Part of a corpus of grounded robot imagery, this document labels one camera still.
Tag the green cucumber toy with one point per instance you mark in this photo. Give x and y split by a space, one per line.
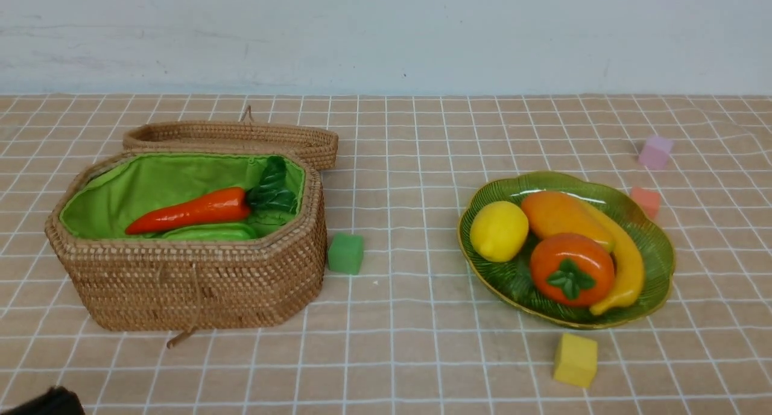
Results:
235 231

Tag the woven wicker basket lid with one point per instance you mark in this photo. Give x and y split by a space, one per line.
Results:
316 146

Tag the yellow foam cube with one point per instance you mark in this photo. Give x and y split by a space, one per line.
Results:
576 360

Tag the pink foam cube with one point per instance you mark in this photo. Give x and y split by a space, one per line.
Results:
656 152

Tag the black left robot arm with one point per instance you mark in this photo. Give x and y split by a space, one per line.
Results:
56 401

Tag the green foam cube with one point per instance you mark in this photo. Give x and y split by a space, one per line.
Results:
346 253

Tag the orange carrot toy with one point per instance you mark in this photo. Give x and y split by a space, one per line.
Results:
273 192

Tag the yellow banana toy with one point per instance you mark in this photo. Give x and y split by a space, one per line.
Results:
630 270

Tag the green leaf glass plate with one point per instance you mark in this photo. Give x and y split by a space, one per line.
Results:
511 281

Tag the checkered beige tablecloth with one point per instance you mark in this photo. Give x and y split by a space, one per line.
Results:
415 332

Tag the orange persimmon toy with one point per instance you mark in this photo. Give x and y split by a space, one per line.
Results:
572 270

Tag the orange yellow mango toy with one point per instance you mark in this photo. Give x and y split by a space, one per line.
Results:
553 212

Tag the yellow lemon toy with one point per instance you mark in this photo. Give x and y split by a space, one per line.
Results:
499 231

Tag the woven wicker basket green lining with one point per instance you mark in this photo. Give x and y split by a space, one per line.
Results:
149 283

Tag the coral foam cube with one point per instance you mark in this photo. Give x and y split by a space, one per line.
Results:
648 200

